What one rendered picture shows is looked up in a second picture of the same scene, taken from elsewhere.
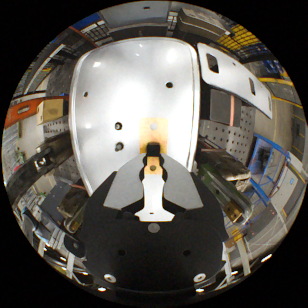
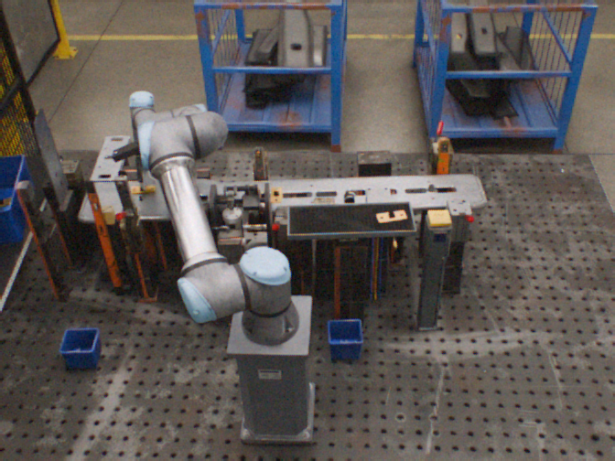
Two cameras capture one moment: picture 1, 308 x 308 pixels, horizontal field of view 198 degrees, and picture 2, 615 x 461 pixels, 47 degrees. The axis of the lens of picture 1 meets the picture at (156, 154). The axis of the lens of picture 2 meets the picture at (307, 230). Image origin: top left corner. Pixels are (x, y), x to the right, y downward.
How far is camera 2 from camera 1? 2.48 m
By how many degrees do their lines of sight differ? 52
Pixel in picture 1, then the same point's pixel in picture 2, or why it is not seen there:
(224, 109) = (130, 174)
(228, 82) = (114, 171)
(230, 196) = not seen: hidden behind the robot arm
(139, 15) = (62, 191)
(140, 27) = (70, 199)
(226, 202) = not seen: hidden behind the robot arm
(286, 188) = not seen: outside the picture
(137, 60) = (103, 197)
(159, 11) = (63, 182)
